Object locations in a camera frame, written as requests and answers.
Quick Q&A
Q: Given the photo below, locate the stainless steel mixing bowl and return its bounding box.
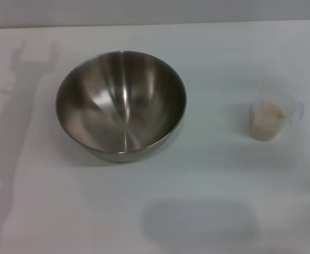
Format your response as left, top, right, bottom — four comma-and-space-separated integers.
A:
55, 50, 187, 162

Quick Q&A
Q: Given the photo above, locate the uncooked rice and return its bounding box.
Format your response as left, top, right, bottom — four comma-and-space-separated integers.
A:
251, 102, 287, 141

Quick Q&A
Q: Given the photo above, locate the clear plastic measuring cup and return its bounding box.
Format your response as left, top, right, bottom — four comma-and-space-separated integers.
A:
249, 91, 305, 142

